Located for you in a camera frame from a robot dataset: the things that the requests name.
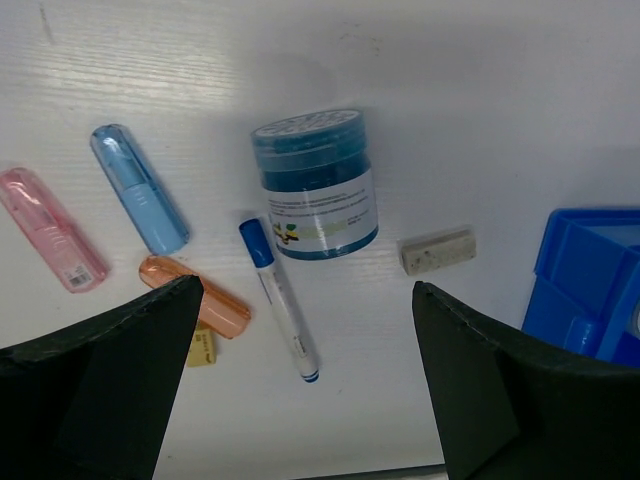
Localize blue transparent case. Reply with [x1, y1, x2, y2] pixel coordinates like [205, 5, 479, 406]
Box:
[90, 124, 190, 256]

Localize blue white marker pen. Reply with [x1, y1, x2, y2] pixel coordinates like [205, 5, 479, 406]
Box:
[238, 218, 319, 383]

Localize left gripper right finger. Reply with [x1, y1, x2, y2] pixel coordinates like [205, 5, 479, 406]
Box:
[412, 282, 639, 479]

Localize orange transparent case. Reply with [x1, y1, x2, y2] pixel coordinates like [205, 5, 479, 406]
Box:
[139, 256, 251, 339]

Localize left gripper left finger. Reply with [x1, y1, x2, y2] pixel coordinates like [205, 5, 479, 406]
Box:
[1, 276, 203, 479]

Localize pink transparent case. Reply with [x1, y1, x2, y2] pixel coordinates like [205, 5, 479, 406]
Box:
[1, 167, 108, 294]

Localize blue slime jar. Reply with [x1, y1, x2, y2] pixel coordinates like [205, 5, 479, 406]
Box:
[250, 109, 379, 261]
[627, 304, 640, 338]

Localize yellow eraser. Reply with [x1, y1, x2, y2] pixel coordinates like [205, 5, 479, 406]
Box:
[186, 322, 217, 368]

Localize grey speckled eraser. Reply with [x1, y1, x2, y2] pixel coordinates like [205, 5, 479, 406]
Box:
[398, 226, 477, 276]

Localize blue plastic divided bin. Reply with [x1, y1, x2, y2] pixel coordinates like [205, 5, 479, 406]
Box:
[522, 208, 639, 367]

